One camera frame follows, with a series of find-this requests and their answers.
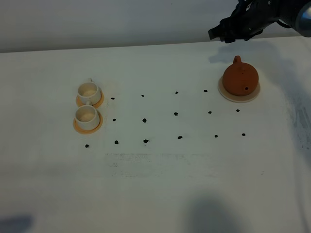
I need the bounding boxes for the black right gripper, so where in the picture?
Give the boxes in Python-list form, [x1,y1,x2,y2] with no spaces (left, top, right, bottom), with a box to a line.
[208,0,281,44]

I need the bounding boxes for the brown clay teapot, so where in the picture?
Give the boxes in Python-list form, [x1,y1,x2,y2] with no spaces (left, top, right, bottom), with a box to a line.
[222,56,259,96]

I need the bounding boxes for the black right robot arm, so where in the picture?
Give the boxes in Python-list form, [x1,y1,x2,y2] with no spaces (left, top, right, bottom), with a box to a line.
[208,0,311,43]

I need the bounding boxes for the cream round teapot coaster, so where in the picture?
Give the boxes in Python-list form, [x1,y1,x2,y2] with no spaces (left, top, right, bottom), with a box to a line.
[218,77,260,103]

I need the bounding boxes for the orange far cup coaster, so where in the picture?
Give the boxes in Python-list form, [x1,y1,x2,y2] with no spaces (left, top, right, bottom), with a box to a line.
[75,90,104,108]

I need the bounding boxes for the orange cup coaster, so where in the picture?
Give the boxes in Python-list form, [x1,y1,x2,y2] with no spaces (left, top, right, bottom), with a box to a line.
[75,90,104,108]
[73,112,104,134]

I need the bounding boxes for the white far teacup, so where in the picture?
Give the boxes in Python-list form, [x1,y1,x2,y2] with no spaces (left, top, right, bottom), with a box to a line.
[78,79,102,105]

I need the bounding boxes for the white teacup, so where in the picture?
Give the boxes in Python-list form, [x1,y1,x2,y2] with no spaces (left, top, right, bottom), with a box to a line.
[75,101,100,130]
[78,79,102,105]

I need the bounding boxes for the white near teacup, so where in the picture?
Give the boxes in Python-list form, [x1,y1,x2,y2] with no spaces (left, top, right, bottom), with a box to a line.
[75,101,100,130]

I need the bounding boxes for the orange near cup coaster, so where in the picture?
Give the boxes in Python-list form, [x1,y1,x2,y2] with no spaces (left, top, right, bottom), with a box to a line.
[73,112,104,134]

